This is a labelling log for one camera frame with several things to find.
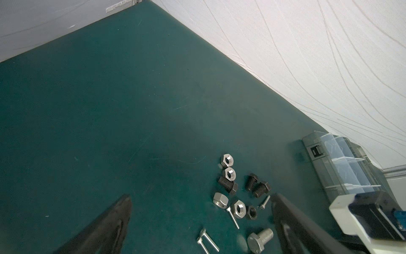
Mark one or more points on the small silver screw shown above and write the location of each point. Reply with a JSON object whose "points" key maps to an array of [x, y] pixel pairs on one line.
{"points": [[264, 203]]}

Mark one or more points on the silver hex nut top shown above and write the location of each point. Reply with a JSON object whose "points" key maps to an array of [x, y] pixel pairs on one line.
{"points": [[227, 160]]}

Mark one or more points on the large silver hex nut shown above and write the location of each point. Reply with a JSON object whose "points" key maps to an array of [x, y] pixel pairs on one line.
{"points": [[238, 209]]}

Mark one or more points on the black bolt pair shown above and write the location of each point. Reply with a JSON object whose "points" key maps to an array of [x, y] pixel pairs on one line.
{"points": [[262, 188], [251, 182]]}

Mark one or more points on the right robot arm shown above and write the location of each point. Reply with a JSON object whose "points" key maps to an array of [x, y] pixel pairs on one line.
{"points": [[372, 222]]}

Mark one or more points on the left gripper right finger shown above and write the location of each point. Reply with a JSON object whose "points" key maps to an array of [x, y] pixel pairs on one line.
{"points": [[295, 230]]}

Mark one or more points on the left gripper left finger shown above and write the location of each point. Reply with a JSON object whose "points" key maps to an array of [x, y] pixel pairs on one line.
{"points": [[104, 235]]}

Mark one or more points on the black bolt left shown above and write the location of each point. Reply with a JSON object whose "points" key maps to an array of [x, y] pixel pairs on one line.
{"points": [[230, 186]]}

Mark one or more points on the thin silver screw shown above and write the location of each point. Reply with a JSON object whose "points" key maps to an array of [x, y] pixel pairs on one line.
{"points": [[228, 209]]}

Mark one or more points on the black nut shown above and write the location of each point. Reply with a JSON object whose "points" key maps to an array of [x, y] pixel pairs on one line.
{"points": [[251, 213]]}

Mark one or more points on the clear compartment organizer box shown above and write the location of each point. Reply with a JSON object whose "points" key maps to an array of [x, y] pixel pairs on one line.
{"points": [[343, 167]]}

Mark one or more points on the large silver hex bolt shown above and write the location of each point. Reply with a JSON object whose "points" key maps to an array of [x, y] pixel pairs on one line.
{"points": [[257, 242]]}

